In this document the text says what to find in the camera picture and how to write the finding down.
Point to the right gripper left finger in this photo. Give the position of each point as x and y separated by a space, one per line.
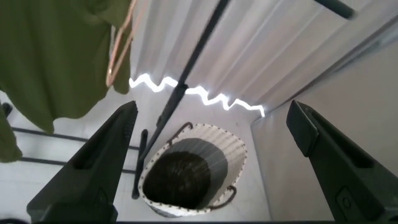
90 174

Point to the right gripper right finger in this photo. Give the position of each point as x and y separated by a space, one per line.
351 174

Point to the green long-sleeved shirt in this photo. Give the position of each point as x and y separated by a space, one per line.
46 56

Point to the black clothes rack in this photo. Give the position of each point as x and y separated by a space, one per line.
174 99

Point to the white laundry basket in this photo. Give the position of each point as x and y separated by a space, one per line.
230 149

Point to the pink clothes hanger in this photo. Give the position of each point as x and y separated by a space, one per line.
119 46

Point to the white curtain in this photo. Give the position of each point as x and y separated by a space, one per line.
264 53

